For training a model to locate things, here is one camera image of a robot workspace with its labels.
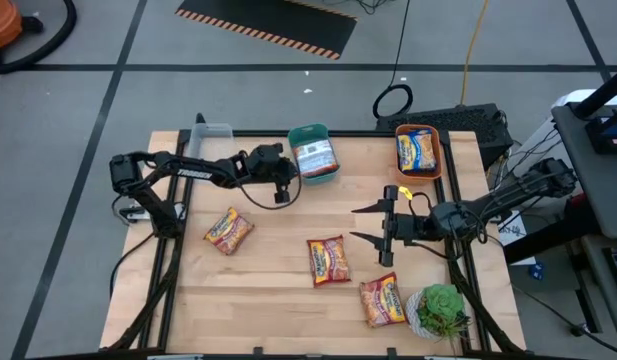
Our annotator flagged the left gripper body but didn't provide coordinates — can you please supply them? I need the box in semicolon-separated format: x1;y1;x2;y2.
241;149;298;187

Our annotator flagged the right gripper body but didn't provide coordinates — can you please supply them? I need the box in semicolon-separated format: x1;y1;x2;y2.
380;184;437;267

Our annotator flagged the orange Maruchan ramen pack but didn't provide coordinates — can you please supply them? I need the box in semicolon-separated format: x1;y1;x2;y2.
292;139;339;179

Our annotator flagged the red Maruchan ramen pack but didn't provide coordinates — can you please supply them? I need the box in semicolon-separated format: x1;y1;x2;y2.
203;207;255;256
358;272;408;329
306;234;353;289

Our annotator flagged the clear plastic bin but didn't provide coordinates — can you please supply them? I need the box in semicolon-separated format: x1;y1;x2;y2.
184;122;235;162

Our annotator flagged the blue Maruchan ramen pack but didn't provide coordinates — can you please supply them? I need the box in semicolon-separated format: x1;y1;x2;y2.
397;129;438;174

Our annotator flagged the teal plastic bin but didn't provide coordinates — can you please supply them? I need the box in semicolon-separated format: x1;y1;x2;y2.
286;123;342;186

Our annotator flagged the orange plastic bin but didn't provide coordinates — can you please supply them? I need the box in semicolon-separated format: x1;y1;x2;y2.
394;123;443;182

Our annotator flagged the succulent in white pot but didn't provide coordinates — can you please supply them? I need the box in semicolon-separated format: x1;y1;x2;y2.
405;283;472;342

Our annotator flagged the white paper sheet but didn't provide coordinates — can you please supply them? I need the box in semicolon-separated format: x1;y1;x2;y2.
497;212;537;266

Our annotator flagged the black desk leg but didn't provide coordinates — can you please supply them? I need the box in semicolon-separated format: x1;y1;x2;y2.
502;197;589;266

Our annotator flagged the black hazard-striped floor mat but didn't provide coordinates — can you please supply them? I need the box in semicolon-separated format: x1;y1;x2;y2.
175;0;359;61

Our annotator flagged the dark grey desk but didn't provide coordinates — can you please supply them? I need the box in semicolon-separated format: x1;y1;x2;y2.
580;234;617;334

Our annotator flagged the tablet with blue screen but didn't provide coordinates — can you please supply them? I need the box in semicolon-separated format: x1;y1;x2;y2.
585;114;617;155

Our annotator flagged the orange shop vacuum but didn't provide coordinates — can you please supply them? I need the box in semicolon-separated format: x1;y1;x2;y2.
0;0;24;50

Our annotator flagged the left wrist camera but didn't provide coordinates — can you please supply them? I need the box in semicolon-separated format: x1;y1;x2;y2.
255;142;285;164

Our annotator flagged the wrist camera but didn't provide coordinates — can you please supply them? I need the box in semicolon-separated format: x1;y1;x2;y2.
428;201;462;234
255;142;285;164

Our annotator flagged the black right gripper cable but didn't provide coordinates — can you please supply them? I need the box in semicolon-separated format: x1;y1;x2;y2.
405;191;489;261

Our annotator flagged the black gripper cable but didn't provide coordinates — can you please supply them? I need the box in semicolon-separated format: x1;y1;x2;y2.
235;169;304;211
405;191;489;261

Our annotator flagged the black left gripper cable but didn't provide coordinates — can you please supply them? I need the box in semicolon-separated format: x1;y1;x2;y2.
235;169;304;211

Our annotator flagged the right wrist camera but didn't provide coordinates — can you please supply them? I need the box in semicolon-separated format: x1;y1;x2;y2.
428;201;462;234

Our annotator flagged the black table rail frame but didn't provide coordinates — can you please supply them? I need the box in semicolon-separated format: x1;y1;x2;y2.
137;128;494;360

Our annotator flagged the black diagonal frame strut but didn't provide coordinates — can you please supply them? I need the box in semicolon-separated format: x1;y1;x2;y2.
447;249;519;354
107;239;182;351

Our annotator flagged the black hanging cable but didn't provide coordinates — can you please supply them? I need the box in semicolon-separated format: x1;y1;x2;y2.
371;0;415;120

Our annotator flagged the yellow hanging cable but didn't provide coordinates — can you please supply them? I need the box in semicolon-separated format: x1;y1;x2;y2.
460;0;491;106

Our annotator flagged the black slanted post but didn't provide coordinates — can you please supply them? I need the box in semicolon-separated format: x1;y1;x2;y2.
570;64;617;121

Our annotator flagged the black vacuum hose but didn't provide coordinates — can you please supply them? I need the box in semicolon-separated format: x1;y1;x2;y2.
0;0;79;77

